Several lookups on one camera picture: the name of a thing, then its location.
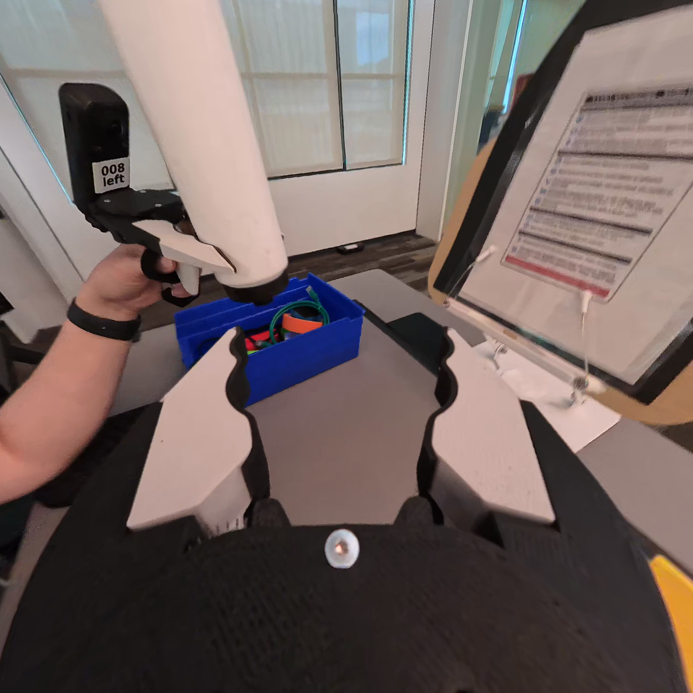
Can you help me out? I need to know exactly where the white framed glass door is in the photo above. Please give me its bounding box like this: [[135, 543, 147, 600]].
[[214, 0, 436, 256]]

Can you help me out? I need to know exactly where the person's left hand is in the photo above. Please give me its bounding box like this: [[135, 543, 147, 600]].
[[76, 245, 187, 321]]

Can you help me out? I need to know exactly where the instruction sheet on stand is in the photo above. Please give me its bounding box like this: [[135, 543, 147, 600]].
[[433, 0, 693, 407]]

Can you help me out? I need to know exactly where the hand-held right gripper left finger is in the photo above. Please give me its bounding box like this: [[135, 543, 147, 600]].
[[126, 326, 271, 538]]

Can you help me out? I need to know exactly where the black wristband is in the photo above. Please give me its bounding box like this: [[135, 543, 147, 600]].
[[66, 298, 143, 343]]

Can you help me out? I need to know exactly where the clear-sleeved instruction sheet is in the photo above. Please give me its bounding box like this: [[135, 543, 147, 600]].
[[457, 11, 693, 385]]

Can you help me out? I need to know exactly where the blue plastic bin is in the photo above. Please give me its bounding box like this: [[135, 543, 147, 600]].
[[174, 272, 365, 408]]

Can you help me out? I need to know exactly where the green cable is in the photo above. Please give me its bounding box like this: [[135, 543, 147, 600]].
[[269, 286, 331, 341]]

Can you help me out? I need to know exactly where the white stand base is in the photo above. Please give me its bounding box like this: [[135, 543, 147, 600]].
[[474, 341, 620, 453]]

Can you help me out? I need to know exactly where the orange tape roll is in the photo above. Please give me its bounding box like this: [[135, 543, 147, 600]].
[[282, 312, 326, 335]]

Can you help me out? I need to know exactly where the yellow plastic bin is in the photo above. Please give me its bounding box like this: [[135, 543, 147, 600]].
[[649, 555, 693, 693]]

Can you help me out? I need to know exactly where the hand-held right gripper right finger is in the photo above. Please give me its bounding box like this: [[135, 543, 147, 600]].
[[417, 326, 559, 534]]

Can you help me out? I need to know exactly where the white bottle black cap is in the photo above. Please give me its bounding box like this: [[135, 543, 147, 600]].
[[97, 0, 290, 306]]

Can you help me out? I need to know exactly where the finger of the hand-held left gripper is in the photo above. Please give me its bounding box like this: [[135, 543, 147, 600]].
[[131, 218, 237, 275]]

